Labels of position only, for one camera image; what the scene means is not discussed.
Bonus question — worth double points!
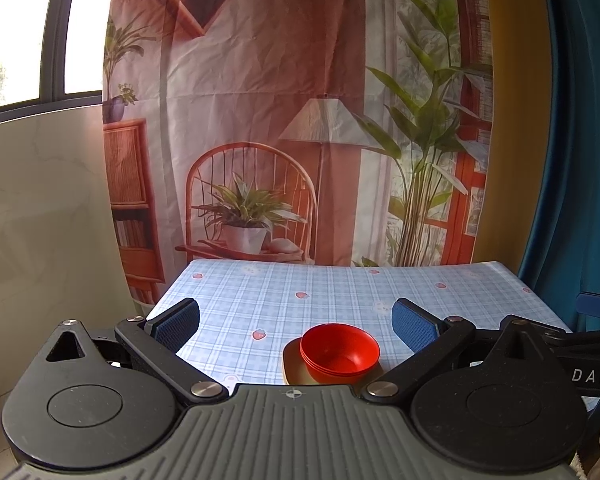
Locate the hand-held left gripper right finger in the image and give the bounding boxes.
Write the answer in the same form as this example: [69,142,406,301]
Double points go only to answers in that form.
[361,298,556,405]

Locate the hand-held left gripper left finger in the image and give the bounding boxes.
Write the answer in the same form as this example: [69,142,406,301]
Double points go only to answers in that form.
[30,298,229,403]

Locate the green oval plate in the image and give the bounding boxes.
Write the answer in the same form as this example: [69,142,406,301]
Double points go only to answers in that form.
[281,337,384,387]

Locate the blue checked tablecloth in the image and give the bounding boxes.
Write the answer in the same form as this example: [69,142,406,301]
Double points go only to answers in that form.
[145,259,588,411]

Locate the blue curtain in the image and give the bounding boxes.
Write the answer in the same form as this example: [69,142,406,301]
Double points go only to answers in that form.
[517,0,600,333]

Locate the printed room-scene backdrop cloth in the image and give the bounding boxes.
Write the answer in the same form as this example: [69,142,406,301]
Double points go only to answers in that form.
[102,0,495,306]

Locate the dark-framed window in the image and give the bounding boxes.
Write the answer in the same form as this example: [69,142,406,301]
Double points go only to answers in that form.
[0,0,118,130]

